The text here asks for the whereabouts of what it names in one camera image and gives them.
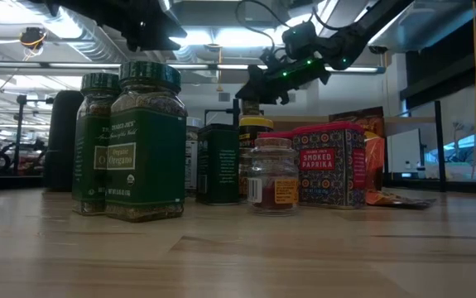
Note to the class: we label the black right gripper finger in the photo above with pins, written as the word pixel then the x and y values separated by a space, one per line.
pixel 279 95
pixel 254 89

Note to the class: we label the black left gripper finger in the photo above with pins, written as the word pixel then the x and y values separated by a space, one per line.
pixel 171 31
pixel 155 45

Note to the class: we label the red-lidded smoked paprika tin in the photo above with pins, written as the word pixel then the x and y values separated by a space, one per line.
pixel 328 174
pixel 275 135

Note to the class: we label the small cork-lidded glass jar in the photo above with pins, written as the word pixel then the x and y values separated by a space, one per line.
pixel 272 182

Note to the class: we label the dark green pepper tin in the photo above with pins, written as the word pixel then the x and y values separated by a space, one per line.
pixel 219 174

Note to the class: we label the orange taco seasoning packet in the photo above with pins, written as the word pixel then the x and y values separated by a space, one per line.
pixel 374 165
pixel 399 201

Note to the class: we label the green-lidded oregano spice jar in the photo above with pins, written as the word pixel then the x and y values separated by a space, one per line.
pixel 90 165
pixel 146 165

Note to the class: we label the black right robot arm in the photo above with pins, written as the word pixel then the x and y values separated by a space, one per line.
pixel 362 29

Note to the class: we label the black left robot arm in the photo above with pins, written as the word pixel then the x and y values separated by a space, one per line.
pixel 88 10

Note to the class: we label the black metal stand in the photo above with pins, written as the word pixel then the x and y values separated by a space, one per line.
pixel 21 124

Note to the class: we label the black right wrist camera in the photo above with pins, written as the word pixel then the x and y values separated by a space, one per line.
pixel 299 39

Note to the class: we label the long ceiling light rail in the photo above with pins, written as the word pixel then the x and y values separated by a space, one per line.
pixel 84 65

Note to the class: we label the black ceiling dome camera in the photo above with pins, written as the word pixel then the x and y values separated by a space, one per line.
pixel 377 50

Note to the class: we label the wooden shelf with black frame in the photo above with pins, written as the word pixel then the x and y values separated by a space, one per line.
pixel 409 126

